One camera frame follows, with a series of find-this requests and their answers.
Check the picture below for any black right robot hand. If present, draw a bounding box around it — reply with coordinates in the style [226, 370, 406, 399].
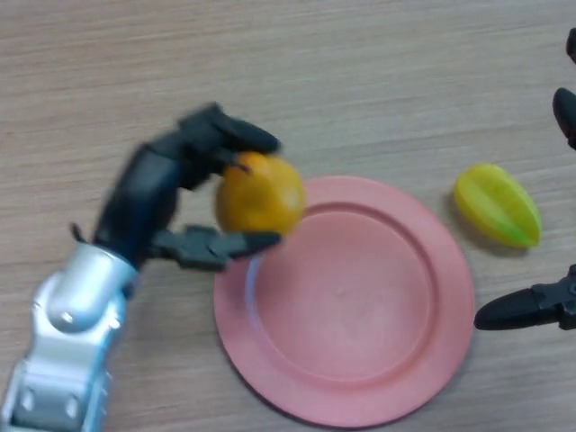
[474, 27, 576, 333]

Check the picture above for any pink round plate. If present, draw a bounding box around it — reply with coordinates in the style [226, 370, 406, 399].
[211, 175, 476, 427]

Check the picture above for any yellow pear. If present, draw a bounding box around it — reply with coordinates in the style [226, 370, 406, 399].
[214, 151, 308, 238]

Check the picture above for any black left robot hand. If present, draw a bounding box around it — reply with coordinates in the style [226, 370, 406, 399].
[92, 102, 283, 274]

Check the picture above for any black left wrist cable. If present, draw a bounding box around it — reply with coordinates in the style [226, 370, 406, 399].
[69, 221, 99, 245]

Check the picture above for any yellow-green starfruit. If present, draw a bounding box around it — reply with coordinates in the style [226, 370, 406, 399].
[453, 163, 543, 249]

